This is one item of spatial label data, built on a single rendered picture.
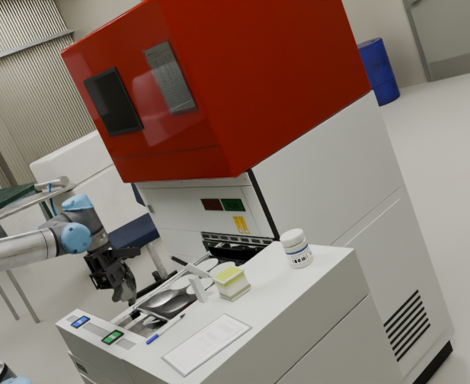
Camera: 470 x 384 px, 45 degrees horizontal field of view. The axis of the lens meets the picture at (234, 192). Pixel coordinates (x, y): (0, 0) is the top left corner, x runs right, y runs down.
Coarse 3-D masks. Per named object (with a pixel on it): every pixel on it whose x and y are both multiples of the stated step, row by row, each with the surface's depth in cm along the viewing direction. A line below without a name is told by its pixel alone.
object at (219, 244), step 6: (204, 240) 223; (210, 240) 221; (216, 240) 218; (204, 246) 225; (210, 246) 221; (216, 246) 218; (222, 246) 214; (228, 246) 211; (234, 246) 208; (240, 246) 204; (246, 246) 201; (252, 246) 198; (258, 246) 196; (264, 246) 194; (210, 252) 224; (258, 252) 197; (234, 258) 213; (240, 258) 211; (246, 258) 209
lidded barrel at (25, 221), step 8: (32, 208) 694; (8, 216) 682; (16, 216) 683; (24, 216) 687; (32, 216) 693; (40, 216) 705; (0, 224) 698; (8, 224) 686; (16, 224) 685; (24, 224) 688; (32, 224) 693; (40, 224) 702; (8, 232) 694; (16, 232) 689; (24, 232) 690
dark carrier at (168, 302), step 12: (216, 264) 207; (240, 264) 198; (180, 276) 211; (168, 288) 205; (156, 300) 199; (168, 300) 195; (180, 300) 191; (192, 300) 187; (156, 312) 190; (168, 312) 186; (180, 312) 183
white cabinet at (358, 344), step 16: (368, 304) 164; (352, 320) 160; (368, 320) 164; (336, 336) 156; (352, 336) 160; (368, 336) 164; (384, 336) 168; (320, 352) 152; (336, 352) 156; (352, 352) 160; (368, 352) 164; (384, 352) 168; (80, 368) 205; (304, 368) 149; (320, 368) 152; (336, 368) 156; (352, 368) 160; (368, 368) 163; (384, 368) 168
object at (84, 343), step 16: (64, 320) 199; (96, 320) 188; (64, 336) 198; (80, 336) 181; (96, 336) 176; (128, 336) 167; (80, 352) 192; (96, 352) 174; (112, 352) 162; (128, 352) 158; (96, 368) 185; (112, 368) 169
